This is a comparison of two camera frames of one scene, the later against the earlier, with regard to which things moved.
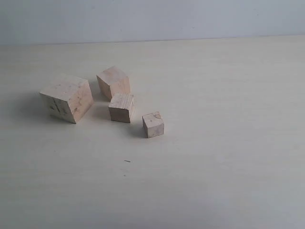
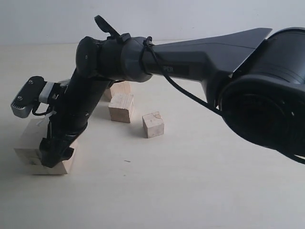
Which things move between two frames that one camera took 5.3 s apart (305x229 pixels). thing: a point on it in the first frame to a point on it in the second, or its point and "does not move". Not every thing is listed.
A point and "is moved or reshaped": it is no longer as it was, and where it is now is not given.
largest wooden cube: [68, 98] is moved or reshaped
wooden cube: [121, 108] does not move
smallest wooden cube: [153, 124] does not move
